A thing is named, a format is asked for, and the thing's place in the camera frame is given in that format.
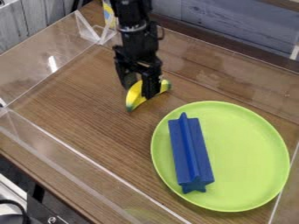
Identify blue star-shaped block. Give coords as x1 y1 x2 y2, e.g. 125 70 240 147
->
168 113 215 193

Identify yellow toy banana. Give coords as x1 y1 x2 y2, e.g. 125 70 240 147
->
125 80 172 112

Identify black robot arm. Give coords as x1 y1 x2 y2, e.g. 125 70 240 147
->
109 0 164 99

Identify black cable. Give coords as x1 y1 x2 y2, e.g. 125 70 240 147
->
0 199 30 224

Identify green round plate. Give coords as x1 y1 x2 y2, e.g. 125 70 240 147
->
150 101 289 212

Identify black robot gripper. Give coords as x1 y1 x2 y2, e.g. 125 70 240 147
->
112 24 164 100

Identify clear acrylic enclosure wall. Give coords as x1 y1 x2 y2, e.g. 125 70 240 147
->
0 17 299 224

